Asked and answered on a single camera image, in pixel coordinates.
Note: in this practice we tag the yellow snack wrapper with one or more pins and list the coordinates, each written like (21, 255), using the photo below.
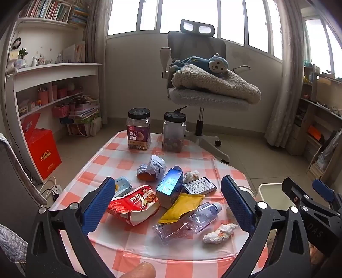
(179, 211)

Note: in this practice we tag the white trash bin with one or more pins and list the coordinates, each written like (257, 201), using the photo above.
(269, 192)

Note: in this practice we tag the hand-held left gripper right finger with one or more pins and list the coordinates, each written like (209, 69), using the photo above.
(237, 205)

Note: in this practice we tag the pile of papers and bags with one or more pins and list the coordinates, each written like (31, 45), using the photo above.
(84, 112)

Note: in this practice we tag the beige curtain beside wooden desk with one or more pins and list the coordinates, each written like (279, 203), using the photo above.
(288, 80)

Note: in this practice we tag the small potted plant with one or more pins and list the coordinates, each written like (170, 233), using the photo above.
(22, 53)

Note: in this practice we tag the white paper ball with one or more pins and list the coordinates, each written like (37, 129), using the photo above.
(156, 165)

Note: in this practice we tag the blue monkey plush toy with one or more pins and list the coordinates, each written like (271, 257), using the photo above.
(216, 65)

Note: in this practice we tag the wooden desk shelf unit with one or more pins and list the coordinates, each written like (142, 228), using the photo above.
(320, 112)

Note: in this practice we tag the small light blue carton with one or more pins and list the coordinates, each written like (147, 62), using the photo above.
(123, 185)

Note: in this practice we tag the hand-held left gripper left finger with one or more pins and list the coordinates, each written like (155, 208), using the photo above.
(97, 203)

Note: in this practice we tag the orange flat box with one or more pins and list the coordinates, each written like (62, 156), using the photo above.
(314, 132)

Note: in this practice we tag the long crumpled tissue wad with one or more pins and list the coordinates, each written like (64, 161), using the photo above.
(216, 235)

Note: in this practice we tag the flat grey labelled box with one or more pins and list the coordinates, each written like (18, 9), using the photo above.
(199, 185)

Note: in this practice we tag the orange white checked tablecloth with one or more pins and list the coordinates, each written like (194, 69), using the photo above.
(117, 160)

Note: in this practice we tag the white power strip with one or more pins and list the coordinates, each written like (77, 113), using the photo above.
(56, 190)

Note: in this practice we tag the red gift box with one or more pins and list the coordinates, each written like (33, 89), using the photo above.
(42, 152)

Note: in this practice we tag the grey office chair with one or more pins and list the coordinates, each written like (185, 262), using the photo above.
(208, 100)

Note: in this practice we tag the pink storage basket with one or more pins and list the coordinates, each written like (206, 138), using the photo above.
(61, 111)

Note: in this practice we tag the beige curtain beside bookshelf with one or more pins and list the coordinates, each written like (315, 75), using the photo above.
(96, 40)

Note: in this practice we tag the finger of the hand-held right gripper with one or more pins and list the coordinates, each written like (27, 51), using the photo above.
(292, 191)
(323, 189)

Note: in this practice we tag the small crumpled tissue wad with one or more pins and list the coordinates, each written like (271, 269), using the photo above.
(191, 176)

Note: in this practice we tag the clear jar with dark nuts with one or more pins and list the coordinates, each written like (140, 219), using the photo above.
(173, 133)

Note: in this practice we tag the blue milk carton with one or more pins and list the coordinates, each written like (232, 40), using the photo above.
(168, 187)

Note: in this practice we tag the crushed clear plastic bottle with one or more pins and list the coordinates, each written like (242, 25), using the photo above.
(187, 224)

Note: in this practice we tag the purple label nut jar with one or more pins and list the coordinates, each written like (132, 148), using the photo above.
(139, 136)

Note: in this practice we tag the beige fleece blanket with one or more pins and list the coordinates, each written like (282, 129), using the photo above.
(213, 85)

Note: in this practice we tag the white bookshelf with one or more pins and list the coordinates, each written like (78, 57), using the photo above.
(53, 70)

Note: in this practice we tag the person's left hand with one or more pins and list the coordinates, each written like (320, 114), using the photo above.
(141, 271)

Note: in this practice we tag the row of books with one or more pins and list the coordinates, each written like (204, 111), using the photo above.
(48, 9)

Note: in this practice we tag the red snack bag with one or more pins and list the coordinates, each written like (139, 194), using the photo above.
(133, 205)

